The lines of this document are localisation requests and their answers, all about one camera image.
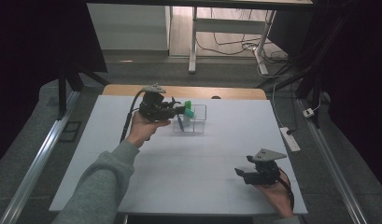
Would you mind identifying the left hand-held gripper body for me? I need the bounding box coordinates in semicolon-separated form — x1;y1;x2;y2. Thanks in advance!
137;83;177;122

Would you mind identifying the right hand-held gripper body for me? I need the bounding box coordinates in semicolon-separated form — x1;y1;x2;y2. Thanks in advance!
244;147;288;187

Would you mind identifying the blue pen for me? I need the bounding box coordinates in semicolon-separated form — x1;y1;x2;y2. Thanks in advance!
170;96;185;132

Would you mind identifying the clear plastic organizer box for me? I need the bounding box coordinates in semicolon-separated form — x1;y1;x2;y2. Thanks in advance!
172;104;208;134

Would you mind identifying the person's left hand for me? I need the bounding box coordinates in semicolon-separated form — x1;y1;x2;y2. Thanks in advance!
126;111;173;148

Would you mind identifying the person's right hand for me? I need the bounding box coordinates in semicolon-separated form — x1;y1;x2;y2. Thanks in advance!
253;175;295;218

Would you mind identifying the white power strip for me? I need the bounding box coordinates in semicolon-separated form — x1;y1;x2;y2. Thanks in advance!
279;126;302;153

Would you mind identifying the white table cover board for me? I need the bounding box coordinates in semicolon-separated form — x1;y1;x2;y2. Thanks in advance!
49;94;308;216

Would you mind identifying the white cabinet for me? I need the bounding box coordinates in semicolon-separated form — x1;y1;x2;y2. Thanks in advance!
86;3;173;52

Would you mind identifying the black floor grate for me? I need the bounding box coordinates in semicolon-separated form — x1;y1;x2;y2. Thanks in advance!
59;120;83;144

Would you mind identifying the black metal stand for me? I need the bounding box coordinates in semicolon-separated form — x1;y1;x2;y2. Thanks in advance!
257;31;323;129
56;62;110;120

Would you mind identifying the desk with white legs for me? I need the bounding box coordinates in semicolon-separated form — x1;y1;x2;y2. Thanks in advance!
85;0;314;76

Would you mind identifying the black curtain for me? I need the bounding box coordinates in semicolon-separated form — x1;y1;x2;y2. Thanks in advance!
313;0;382;190
0;0;108;169

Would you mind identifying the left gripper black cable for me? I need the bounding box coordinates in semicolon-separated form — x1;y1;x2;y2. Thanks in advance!
120;91;146;144

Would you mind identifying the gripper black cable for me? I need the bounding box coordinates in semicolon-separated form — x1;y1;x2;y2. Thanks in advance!
120;91;146;144
276;167;295;209

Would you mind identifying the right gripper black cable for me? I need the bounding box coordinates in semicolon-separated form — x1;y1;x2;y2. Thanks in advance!
276;167;295;209

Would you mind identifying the black power cable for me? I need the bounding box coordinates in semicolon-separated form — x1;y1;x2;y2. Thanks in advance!
285;82;300;135

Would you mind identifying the white power strip cable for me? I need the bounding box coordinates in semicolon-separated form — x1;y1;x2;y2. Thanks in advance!
271;81;285;129

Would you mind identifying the aluminium floor rail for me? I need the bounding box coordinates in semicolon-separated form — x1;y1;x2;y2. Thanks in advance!
296;98;369;224
0;90;82;224

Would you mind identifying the bundle of floor cables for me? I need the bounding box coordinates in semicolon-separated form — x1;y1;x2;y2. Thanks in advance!
196;31;290;78

